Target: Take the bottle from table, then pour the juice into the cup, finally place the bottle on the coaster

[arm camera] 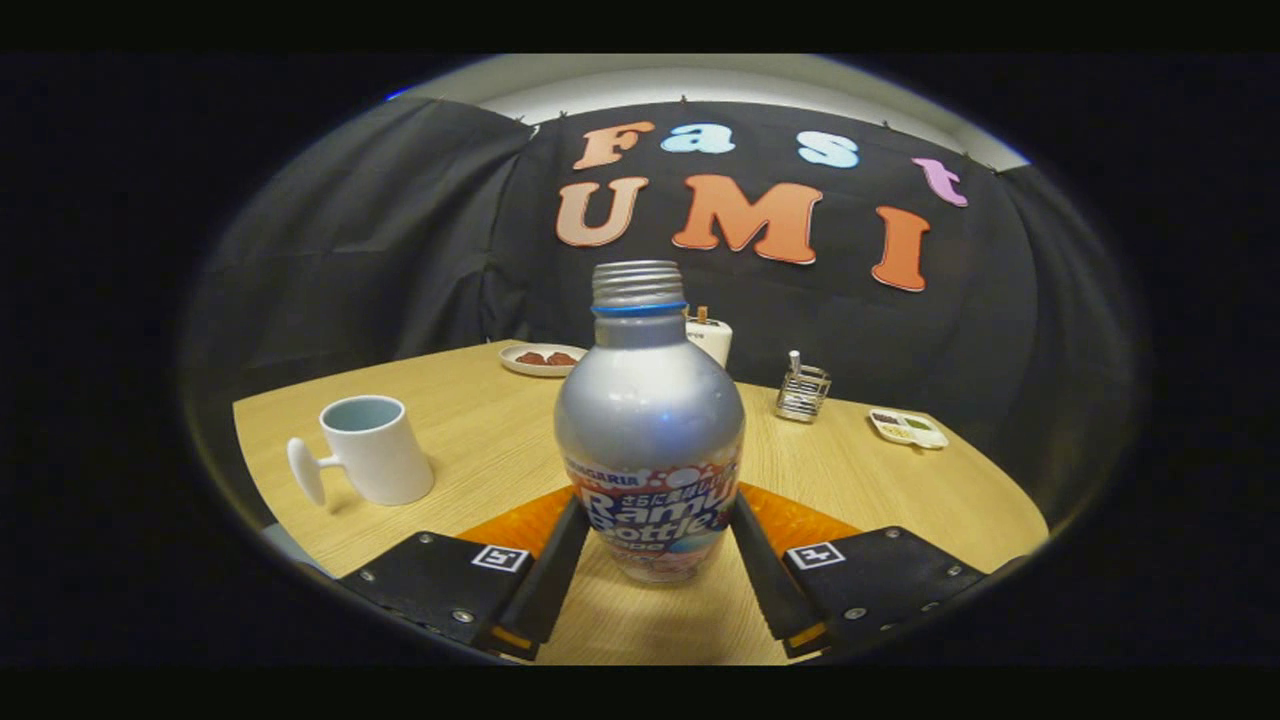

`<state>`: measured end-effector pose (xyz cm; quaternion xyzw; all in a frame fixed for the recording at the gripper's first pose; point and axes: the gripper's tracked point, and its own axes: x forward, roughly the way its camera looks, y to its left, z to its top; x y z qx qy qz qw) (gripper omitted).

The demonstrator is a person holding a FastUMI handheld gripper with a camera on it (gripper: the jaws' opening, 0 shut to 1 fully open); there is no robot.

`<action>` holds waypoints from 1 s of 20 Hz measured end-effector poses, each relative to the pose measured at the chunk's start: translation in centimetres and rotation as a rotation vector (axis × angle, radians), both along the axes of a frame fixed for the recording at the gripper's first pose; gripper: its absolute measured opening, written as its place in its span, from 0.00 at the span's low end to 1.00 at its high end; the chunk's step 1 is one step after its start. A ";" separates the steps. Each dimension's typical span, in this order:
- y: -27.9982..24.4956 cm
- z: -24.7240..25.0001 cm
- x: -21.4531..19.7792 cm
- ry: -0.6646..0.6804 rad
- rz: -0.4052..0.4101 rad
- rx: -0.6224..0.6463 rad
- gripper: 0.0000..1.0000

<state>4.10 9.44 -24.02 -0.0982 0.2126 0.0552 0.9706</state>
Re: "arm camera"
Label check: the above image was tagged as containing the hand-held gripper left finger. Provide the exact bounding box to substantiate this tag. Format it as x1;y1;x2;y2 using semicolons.
335;487;591;661

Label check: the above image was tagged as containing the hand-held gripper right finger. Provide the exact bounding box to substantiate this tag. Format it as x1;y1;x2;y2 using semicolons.
728;483;991;659

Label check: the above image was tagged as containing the silver juice bottle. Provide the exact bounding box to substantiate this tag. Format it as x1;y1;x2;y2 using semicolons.
553;260;747;584

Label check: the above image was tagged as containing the white cup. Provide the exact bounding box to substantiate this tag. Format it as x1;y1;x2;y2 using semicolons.
287;395;436;508

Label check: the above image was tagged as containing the wooden table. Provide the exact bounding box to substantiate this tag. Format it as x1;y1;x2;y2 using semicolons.
232;340;1051;666

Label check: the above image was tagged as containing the white divided condiment dish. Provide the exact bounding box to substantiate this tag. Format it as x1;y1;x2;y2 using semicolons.
868;408;949;451

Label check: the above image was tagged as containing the white round plate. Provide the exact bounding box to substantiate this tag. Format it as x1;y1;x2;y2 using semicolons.
499;343;588;378

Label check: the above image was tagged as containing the white toaster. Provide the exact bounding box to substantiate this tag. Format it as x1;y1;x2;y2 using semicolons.
685;315;734;369

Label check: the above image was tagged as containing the black backdrop cloth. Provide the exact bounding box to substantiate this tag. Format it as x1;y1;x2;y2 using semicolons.
180;95;1141;521

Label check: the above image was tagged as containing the metal wire holder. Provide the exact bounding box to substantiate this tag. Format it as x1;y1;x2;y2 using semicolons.
775;362;833;424

